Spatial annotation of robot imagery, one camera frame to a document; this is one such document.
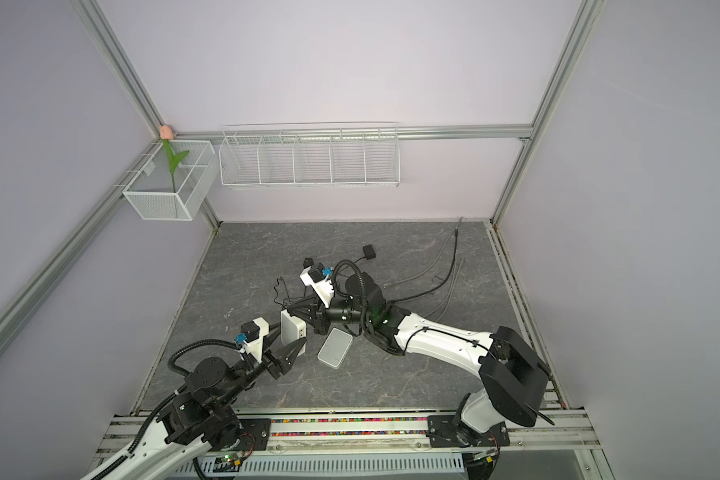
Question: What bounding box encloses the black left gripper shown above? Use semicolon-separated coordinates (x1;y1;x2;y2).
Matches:
215;319;303;407

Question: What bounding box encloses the white network switch box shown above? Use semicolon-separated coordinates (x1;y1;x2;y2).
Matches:
280;310;307;345

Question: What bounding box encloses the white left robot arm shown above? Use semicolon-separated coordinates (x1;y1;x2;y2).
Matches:
86;328;306;479

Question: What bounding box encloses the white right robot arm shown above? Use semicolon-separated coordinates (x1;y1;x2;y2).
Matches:
281;260;551;448

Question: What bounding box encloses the black power adapter small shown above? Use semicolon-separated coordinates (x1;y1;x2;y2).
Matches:
336;244;376;270

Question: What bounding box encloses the white mesh basket small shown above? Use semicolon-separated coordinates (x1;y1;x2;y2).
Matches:
123;140;220;221

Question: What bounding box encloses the artificial pink tulip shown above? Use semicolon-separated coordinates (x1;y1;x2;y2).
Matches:
159;125;189;193

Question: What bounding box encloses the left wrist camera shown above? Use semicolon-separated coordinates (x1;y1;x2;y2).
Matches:
236;317;270;365

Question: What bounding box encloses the black ethernet cable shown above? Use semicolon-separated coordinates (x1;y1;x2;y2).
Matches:
395;230;461;302

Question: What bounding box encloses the grey ethernet cable curved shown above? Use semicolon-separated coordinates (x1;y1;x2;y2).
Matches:
383;217;464;289

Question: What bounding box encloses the white wire basket long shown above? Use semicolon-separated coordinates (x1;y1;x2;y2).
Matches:
218;122;401;188

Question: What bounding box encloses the aluminium frame rail right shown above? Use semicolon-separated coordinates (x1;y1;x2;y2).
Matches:
484;221;571;410

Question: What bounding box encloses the front aluminium rail base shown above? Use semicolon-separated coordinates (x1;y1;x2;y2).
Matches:
86;410;613;479

